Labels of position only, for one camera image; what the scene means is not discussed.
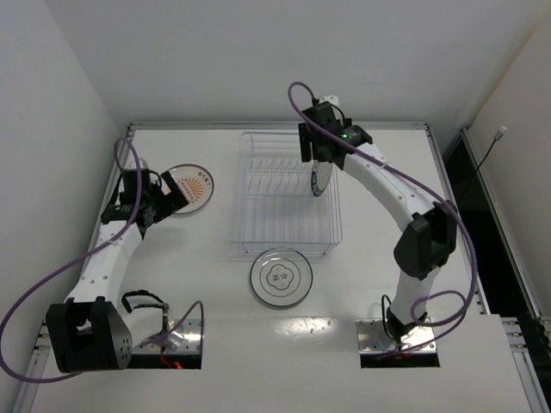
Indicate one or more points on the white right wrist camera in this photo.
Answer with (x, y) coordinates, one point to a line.
(332, 99)

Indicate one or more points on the clear wire dish rack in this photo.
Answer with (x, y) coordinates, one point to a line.
(275, 204)

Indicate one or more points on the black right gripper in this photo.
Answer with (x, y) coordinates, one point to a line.
(306, 142)

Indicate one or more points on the black rimmed clover plate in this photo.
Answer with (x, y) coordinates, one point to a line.
(281, 278)

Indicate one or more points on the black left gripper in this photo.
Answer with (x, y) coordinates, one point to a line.
(173, 198)

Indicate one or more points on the green rimmed white plate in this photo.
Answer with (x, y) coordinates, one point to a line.
(320, 177)

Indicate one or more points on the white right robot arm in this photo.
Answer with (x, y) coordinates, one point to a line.
(428, 231)

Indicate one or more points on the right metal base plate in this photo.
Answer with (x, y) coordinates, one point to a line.
(372, 339)

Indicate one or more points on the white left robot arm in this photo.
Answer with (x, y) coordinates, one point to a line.
(95, 329)

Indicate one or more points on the orange sunburst plate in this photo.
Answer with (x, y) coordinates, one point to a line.
(196, 183)

